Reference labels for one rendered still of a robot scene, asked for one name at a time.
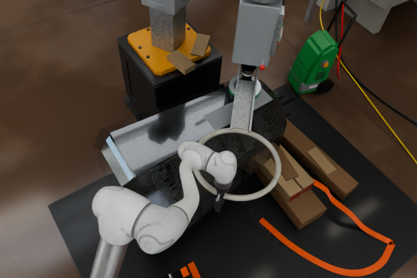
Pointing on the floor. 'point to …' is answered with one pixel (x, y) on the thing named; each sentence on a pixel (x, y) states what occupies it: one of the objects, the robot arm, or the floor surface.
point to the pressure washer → (317, 59)
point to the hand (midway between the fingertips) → (219, 204)
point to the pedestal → (127, 51)
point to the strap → (321, 260)
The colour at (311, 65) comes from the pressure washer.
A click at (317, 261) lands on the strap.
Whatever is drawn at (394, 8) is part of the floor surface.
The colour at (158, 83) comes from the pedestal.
